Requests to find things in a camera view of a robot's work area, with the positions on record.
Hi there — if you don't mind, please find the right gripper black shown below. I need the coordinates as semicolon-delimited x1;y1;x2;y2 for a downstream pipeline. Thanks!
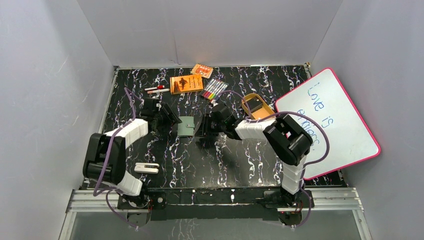
194;113;226;138

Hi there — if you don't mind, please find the green card holder wallet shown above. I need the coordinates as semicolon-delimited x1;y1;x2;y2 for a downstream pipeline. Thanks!
177;116;195;137

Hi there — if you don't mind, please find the black credit cards stack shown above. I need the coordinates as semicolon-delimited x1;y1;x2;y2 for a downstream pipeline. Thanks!
246;96;263;113

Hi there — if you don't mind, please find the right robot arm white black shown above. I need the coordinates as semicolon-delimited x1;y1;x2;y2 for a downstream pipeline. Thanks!
194;103;313;207

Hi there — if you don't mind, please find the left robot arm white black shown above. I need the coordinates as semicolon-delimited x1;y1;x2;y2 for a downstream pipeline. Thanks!
82;98;182;208

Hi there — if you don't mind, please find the small orange card box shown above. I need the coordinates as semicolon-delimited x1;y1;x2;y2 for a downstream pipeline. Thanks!
190;63;214;79

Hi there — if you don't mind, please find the white marker pen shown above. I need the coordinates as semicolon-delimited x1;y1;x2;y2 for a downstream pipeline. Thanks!
147;88;170;94

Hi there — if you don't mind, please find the red capped white marker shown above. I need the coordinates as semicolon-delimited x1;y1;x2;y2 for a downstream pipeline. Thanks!
144;85;165;91

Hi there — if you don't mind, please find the orange book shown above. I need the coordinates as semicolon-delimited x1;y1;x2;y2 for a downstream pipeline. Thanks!
170;74;204;95

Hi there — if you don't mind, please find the coloured marker pen set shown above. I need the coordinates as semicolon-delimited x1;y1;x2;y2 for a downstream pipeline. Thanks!
200;78;229;101

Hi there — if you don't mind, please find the white stapler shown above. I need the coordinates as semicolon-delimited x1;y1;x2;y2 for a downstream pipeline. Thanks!
134;162;160;174

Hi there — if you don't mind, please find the tan oval tray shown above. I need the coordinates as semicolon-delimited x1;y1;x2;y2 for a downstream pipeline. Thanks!
241;93;275;120

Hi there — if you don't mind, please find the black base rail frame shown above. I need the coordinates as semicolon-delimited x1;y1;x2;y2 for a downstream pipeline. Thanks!
117;186;315;227

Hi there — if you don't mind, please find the white board pink frame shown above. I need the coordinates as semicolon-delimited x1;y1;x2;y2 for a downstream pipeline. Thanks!
275;68;381;180

